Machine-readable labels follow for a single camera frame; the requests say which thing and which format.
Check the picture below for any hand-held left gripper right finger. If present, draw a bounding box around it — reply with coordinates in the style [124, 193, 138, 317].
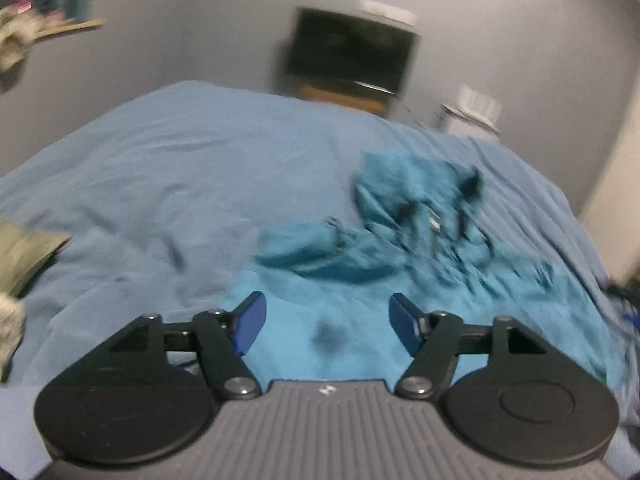
[389, 292, 551, 402]

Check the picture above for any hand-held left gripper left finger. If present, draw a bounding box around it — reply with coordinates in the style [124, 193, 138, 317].
[107, 291, 267, 401]

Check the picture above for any teal hooded zip jacket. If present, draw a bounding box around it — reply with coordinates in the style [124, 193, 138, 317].
[215, 150, 626, 386]

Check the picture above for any light blue fleece blanket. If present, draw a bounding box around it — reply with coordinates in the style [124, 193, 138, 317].
[0, 80, 640, 480]

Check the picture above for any white side table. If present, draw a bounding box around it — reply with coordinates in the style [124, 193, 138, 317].
[437, 104, 502, 138]

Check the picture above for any white router with antennas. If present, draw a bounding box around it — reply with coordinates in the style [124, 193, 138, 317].
[455, 84, 503, 123]

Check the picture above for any wooden television stand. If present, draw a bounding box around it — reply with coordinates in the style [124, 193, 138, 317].
[295, 82, 393, 117]

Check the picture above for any olive green cloth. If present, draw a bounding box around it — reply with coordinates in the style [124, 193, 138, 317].
[0, 220, 72, 298]

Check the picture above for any grey furry cloth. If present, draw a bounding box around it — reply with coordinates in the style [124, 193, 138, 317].
[0, 292, 27, 383]

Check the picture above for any black flat screen television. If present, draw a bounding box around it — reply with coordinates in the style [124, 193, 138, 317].
[284, 7, 418, 96]

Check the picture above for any dark cable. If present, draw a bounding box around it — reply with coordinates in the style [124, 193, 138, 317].
[395, 100, 426, 130]

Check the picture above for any white wall-mounted unit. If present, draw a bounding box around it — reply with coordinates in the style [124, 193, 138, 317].
[359, 0, 419, 27]

